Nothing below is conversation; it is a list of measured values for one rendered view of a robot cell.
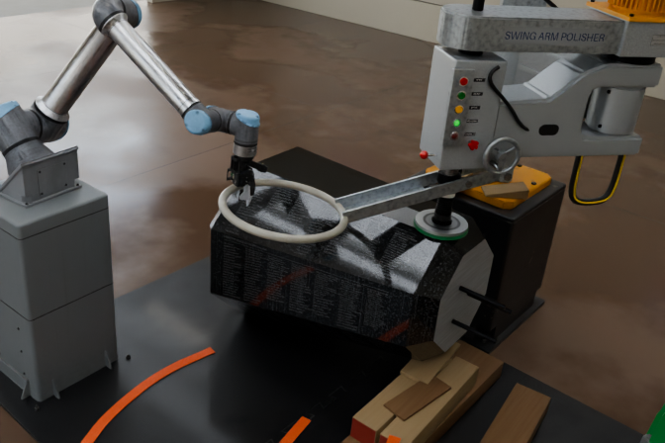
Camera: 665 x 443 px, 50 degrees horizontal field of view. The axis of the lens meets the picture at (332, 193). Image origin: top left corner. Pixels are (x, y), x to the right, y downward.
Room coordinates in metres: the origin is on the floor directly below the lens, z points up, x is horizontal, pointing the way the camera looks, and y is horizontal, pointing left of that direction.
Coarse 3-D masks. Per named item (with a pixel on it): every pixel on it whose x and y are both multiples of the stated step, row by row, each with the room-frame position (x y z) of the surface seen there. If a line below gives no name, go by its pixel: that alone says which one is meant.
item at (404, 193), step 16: (496, 160) 2.66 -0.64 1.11; (416, 176) 2.58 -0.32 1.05; (432, 176) 2.59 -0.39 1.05; (480, 176) 2.52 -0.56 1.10; (496, 176) 2.54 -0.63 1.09; (368, 192) 2.51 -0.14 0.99; (384, 192) 2.53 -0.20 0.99; (400, 192) 2.55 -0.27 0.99; (416, 192) 2.45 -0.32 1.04; (432, 192) 2.47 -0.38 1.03; (448, 192) 2.49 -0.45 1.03; (352, 208) 2.47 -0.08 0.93; (368, 208) 2.40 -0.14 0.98; (384, 208) 2.42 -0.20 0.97; (400, 208) 2.44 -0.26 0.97
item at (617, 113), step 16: (592, 96) 2.74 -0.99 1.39; (608, 96) 2.67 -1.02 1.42; (624, 96) 2.64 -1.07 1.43; (640, 96) 2.67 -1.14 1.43; (592, 112) 2.71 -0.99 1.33; (608, 112) 2.66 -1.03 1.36; (624, 112) 2.64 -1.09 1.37; (592, 128) 2.70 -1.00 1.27; (608, 128) 2.65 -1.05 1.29; (624, 128) 2.65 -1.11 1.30
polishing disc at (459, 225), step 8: (416, 216) 2.58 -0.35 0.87; (424, 216) 2.58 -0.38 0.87; (432, 216) 2.59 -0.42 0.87; (456, 216) 2.61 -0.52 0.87; (424, 224) 2.51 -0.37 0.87; (432, 224) 2.51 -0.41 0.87; (456, 224) 2.53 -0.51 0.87; (464, 224) 2.54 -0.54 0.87; (432, 232) 2.46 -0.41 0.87; (440, 232) 2.45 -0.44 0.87; (448, 232) 2.46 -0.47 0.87; (456, 232) 2.47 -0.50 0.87; (464, 232) 2.49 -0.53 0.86
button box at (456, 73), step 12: (456, 72) 2.40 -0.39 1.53; (468, 72) 2.42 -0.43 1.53; (456, 84) 2.41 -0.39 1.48; (468, 84) 2.42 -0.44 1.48; (468, 96) 2.42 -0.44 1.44; (468, 108) 2.42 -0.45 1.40; (444, 120) 2.41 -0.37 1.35; (444, 132) 2.40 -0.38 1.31; (444, 144) 2.40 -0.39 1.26; (456, 144) 2.42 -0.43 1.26
